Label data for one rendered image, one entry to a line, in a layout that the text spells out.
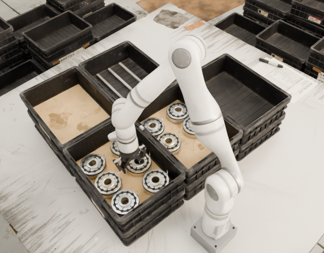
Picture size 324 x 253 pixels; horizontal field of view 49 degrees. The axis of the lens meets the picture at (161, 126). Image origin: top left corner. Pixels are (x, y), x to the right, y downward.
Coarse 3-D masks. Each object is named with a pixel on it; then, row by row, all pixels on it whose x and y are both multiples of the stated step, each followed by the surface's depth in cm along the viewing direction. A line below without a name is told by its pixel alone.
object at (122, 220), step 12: (144, 132) 141; (72, 144) 138; (156, 144) 137; (168, 156) 133; (180, 168) 130; (84, 180) 129; (180, 180) 127; (96, 192) 124; (156, 192) 123; (108, 204) 121; (144, 204) 121; (132, 216) 120
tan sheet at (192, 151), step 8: (160, 112) 161; (168, 120) 158; (168, 128) 155; (176, 128) 155; (184, 136) 152; (184, 144) 149; (192, 144) 149; (200, 144) 149; (184, 152) 146; (192, 152) 146; (200, 152) 146; (208, 152) 146; (184, 160) 144; (192, 160) 144
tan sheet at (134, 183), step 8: (104, 144) 150; (96, 152) 148; (104, 152) 148; (80, 160) 145; (112, 160) 145; (152, 160) 144; (112, 168) 142; (152, 168) 142; (120, 176) 140; (128, 176) 140; (128, 184) 137; (136, 184) 137; (136, 192) 135; (144, 192) 135; (144, 200) 133
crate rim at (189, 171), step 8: (168, 88) 157; (144, 128) 142; (152, 136) 140; (240, 136) 139; (160, 144) 137; (232, 144) 138; (168, 152) 134; (176, 160) 132; (200, 160) 131; (208, 160) 133; (184, 168) 129; (192, 168) 129
